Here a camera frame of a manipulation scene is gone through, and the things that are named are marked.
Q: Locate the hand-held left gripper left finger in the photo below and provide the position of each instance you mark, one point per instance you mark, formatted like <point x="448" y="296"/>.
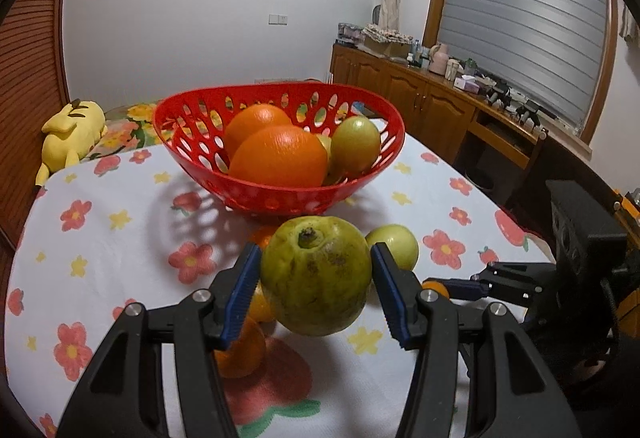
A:
<point x="240" y="298"/>

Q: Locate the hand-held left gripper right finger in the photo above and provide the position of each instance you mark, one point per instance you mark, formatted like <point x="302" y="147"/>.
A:
<point x="392" y="303"/>

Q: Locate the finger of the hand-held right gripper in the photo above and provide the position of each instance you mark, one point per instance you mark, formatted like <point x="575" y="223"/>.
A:
<point x="515" y="279"/>
<point x="472" y="303"/>

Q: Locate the small orange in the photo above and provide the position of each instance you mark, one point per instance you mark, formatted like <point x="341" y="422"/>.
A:
<point x="242" y="350"/>
<point x="260" y="238"/>
<point x="434" y="290"/>
<point x="260" y="308"/>

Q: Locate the green guava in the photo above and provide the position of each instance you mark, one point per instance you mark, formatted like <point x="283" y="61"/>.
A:
<point x="356" y="145"/>
<point x="315" y="278"/>
<point x="397" y="245"/>

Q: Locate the red perforated plastic basket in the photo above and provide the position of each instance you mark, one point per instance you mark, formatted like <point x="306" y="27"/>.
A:
<point x="280" y="200"/>

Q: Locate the large orange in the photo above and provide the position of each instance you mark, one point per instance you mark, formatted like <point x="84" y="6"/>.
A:
<point x="277" y="158"/>

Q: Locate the medium orange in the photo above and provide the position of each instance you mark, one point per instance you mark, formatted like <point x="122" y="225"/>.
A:
<point x="252" y="123"/>

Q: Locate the white floral tablecloth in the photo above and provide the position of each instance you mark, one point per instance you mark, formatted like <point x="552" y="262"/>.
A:
<point x="125" y="258"/>

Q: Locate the black desk gadget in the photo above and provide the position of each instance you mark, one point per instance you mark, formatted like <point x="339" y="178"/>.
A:
<point x="496" y="95"/>
<point x="530" y="113"/>

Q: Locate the white tissue box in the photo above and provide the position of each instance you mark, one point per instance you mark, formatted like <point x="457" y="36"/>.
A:
<point x="466" y="83"/>

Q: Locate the green bottle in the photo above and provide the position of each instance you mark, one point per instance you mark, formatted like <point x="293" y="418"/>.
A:
<point x="470" y="66"/>

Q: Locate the wooden sideboard cabinet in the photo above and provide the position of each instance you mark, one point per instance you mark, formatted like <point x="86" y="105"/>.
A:
<point x="400" y="98"/>

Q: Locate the beige tumbler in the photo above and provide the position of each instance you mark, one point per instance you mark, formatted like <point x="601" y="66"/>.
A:
<point x="452" y="70"/>

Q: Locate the floral blanket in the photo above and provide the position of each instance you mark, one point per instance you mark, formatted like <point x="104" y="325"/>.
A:
<point x="130" y="123"/>

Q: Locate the grey window blind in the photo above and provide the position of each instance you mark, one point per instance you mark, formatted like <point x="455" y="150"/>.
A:
<point x="525" y="18"/>

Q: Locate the yellow plush toy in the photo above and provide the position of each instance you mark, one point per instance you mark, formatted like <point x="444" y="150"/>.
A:
<point x="70" y="133"/>

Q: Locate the cardboard box with cloth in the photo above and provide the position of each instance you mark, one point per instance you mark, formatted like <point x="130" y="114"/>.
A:
<point x="385" y="40"/>

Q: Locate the grey storage box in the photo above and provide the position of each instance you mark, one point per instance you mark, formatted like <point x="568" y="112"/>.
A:
<point x="349" y="34"/>

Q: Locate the brown slatted wardrobe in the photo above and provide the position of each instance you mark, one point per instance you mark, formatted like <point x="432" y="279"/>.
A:
<point x="30" y="93"/>

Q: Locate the white wall switch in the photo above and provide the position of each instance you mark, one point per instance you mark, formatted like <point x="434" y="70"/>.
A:
<point x="278" y="19"/>

